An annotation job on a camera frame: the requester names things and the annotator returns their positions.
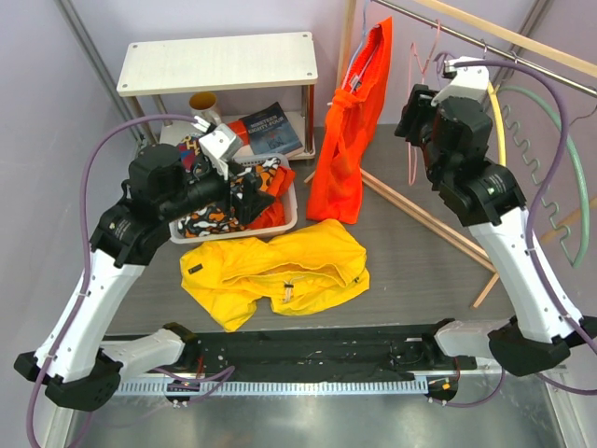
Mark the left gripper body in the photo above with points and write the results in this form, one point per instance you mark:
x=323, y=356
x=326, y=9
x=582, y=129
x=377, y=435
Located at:
x=208, y=188

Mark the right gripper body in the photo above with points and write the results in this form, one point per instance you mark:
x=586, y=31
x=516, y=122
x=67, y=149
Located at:
x=429, y=112

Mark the pink wire hanger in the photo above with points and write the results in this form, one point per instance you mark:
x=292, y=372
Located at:
x=422, y=70

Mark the yellow shorts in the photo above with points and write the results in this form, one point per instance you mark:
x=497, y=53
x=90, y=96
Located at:
x=303, y=272

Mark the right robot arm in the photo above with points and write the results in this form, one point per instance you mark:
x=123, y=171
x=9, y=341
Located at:
x=453, y=136

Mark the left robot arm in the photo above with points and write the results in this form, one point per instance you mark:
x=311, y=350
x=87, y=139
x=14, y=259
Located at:
x=77, y=372

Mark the orange shorts in basket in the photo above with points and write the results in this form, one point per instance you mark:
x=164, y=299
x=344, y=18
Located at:
x=276, y=184

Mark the black orange white patterned shorts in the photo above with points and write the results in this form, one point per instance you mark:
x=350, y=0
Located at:
x=214, y=219

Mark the colourful letter patterned shorts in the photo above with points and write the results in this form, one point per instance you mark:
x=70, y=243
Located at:
x=191, y=154

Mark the yellow hanger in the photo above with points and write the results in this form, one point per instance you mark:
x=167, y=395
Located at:
x=499, y=130

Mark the orange shorts on hanger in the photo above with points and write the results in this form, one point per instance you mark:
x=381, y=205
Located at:
x=351, y=123

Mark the light blue hanger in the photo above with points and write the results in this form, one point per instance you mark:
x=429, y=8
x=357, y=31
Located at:
x=364, y=42

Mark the green wavy hanger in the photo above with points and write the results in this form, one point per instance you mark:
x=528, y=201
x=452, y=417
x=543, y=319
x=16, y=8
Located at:
x=562, y=230

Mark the white laundry basket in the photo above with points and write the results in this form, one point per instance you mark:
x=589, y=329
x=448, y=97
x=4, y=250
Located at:
x=289, y=202

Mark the dark blue book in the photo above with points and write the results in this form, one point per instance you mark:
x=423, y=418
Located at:
x=270, y=131

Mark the orange cube box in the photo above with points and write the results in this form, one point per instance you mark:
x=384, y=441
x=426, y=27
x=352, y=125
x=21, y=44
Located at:
x=238, y=127

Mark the white yellow mug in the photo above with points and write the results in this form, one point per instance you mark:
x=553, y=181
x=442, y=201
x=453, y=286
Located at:
x=204, y=104

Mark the white two-tier shelf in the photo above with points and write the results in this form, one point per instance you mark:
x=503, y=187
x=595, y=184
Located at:
x=227, y=63

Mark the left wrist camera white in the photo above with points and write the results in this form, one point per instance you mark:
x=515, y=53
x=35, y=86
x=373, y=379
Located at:
x=218, y=143

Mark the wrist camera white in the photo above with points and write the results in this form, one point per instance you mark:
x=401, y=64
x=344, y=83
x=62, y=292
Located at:
x=218, y=143
x=468, y=82

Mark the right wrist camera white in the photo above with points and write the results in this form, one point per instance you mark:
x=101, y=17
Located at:
x=468, y=82

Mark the metal clothes rail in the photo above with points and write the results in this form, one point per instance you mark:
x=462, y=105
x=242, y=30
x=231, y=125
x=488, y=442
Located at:
x=520, y=42

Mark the wooden rack frame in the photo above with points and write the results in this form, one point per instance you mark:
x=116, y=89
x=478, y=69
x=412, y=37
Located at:
x=448, y=234

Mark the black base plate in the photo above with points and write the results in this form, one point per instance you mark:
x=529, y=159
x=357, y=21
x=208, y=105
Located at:
x=333, y=355

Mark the white slotted cable duct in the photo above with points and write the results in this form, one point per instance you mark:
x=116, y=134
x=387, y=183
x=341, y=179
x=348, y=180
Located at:
x=162, y=386

